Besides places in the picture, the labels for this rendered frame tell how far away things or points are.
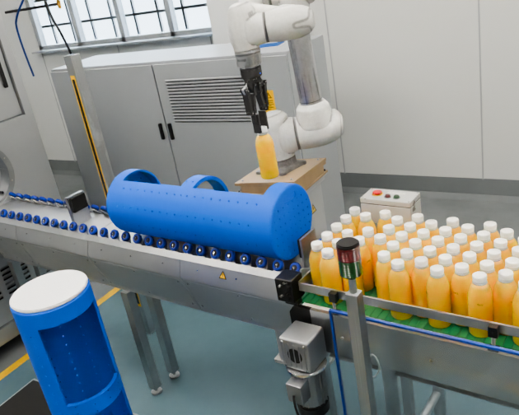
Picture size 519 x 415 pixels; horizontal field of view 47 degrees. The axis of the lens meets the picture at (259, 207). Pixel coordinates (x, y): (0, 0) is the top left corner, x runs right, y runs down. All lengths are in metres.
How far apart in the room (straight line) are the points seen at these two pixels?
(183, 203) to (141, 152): 2.35
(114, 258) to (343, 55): 2.81
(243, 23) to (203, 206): 0.69
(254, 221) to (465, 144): 2.94
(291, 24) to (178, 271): 1.11
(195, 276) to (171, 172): 2.15
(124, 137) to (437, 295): 3.33
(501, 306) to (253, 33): 1.15
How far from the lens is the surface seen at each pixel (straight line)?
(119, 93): 4.61
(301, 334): 2.00
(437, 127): 4.83
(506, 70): 4.61
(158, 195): 2.45
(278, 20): 2.06
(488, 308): 1.82
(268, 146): 2.17
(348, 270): 1.65
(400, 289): 1.88
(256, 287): 2.28
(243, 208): 2.16
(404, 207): 2.25
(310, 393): 2.10
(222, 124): 4.09
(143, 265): 2.68
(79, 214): 3.11
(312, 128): 2.71
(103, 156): 3.35
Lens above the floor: 2.01
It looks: 23 degrees down
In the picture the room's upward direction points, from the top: 11 degrees counter-clockwise
